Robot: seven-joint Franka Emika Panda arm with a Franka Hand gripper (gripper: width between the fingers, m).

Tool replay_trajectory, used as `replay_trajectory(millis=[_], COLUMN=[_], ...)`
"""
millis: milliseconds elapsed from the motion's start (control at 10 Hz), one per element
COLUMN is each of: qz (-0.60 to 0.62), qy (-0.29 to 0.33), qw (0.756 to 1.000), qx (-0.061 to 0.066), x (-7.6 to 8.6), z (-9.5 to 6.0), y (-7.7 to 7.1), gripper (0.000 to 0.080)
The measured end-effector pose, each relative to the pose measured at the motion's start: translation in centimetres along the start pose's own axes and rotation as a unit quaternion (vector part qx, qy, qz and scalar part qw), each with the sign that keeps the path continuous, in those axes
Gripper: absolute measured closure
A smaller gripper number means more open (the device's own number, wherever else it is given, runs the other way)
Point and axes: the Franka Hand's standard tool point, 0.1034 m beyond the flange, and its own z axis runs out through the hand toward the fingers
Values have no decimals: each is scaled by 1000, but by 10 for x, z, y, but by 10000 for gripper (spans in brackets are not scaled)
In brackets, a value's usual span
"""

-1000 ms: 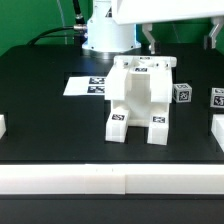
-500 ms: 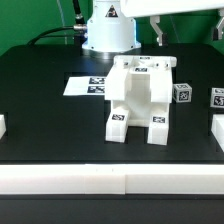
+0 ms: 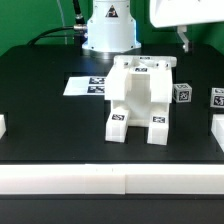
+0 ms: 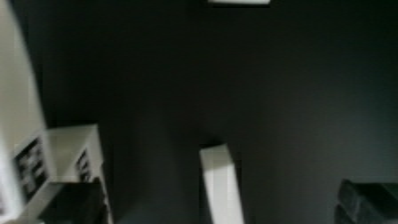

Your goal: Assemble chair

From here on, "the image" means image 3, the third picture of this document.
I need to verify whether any white chair seat part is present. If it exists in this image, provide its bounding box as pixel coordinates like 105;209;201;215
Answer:
110;74;170;127

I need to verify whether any white part right edge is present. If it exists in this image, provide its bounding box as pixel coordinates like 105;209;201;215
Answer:
211;114;224;152

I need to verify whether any white part edge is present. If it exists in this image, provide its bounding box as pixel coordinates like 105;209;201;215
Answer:
0;114;6;139
211;114;224;152

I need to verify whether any white front barrier rail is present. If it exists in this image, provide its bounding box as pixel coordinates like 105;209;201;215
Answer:
0;164;224;195

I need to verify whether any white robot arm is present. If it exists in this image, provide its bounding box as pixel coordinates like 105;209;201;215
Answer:
82;0;224;58

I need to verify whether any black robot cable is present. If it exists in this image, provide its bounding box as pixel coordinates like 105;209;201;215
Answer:
27;0;88;46

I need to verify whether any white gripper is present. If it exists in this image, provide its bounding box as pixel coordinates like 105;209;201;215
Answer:
149;0;224;52

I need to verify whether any white chair back frame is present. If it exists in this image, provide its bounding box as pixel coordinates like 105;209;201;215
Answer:
104;55;177;103

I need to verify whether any white part left edge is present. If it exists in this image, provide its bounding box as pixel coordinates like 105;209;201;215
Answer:
0;114;6;139

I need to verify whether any white marker base plate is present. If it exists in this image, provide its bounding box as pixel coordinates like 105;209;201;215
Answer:
63;76;105;96

